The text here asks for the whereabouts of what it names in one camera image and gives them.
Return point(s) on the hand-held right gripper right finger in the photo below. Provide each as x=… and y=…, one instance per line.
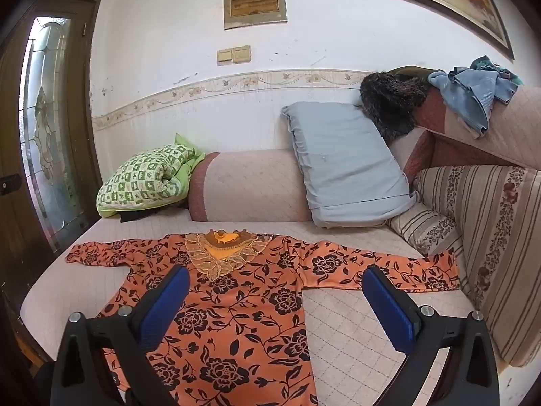
x=388, y=309

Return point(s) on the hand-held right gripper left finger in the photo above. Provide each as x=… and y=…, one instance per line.
x=165, y=308

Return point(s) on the orange black floral blouse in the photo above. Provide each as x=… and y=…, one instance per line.
x=236, y=304

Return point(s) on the small striped floral cushion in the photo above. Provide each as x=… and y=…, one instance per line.
x=427, y=228

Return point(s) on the large striped floral cushion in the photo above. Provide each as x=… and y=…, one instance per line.
x=498, y=241

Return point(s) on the green patterned pillow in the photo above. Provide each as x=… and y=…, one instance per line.
x=139, y=177

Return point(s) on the pink quilted sofa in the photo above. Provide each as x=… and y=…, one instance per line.
x=253, y=186

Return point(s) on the light blue pillow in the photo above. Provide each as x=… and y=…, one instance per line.
x=346, y=165

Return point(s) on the wooden stained glass door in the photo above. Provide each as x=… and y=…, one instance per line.
x=12, y=135

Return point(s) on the blue crumpled garment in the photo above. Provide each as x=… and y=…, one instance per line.
x=469, y=89

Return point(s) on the beige wall switch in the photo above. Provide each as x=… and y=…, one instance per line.
x=241, y=53
x=225, y=56

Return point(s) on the beige wall panel box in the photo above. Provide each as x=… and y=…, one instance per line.
x=255, y=6

